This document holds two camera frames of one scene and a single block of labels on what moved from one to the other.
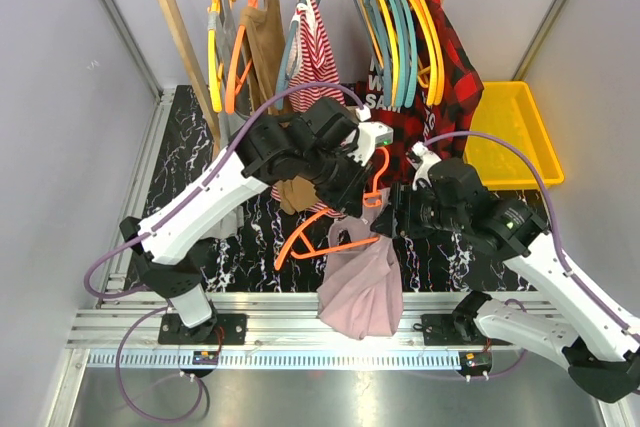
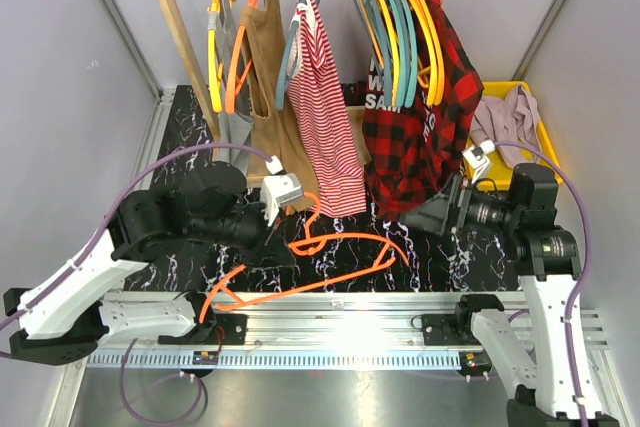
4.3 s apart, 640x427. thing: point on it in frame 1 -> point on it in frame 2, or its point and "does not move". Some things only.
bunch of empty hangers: [399, 23] does not move
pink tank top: [360, 294] -> [512, 119]
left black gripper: [348, 198] -> [269, 252]
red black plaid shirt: [442, 128] does not move
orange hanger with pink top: [298, 246] -> [222, 298]
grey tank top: [231, 127] does not move
